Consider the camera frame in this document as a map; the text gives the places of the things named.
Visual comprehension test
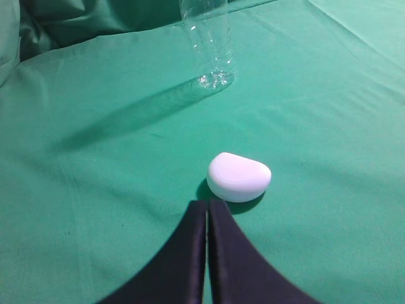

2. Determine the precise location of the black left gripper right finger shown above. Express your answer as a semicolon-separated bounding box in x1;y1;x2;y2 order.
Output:
208;199;318;304

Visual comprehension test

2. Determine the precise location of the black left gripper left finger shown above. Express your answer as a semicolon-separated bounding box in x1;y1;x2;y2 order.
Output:
100;201;206;303

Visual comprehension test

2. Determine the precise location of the white rounded plastic case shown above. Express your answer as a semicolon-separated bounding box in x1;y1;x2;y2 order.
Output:
206;152;271;203

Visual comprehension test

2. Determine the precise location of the green cloth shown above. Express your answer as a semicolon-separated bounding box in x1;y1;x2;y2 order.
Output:
1;1;404;303

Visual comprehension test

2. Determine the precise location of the clear plastic bottle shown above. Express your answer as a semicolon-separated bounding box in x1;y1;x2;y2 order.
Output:
179;0;234;91

